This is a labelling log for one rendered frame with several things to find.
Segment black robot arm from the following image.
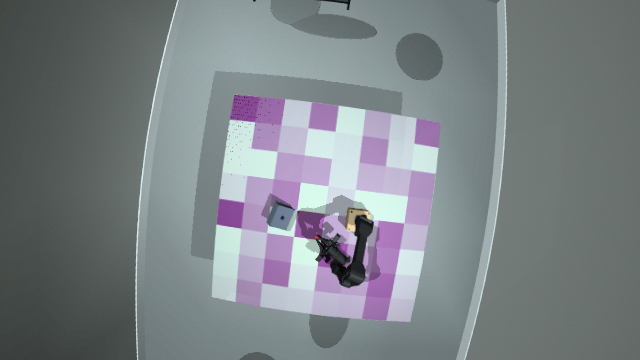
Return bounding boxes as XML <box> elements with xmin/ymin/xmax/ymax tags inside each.
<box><xmin>330</xmin><ymin>215</ymin><xmax>374</xmax><ymax>288</ymax></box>

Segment dark grey square panel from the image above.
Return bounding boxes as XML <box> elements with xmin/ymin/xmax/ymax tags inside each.
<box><xmin>266</xmin><ymin>200</ymin><xmax>295</xmax><ymax>230</ymax></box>

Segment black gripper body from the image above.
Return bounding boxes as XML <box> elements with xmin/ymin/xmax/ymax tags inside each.
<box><xmin>315</xmin><ymin>233</ymin><xmax>341</xmax><ymax>262</ymax></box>

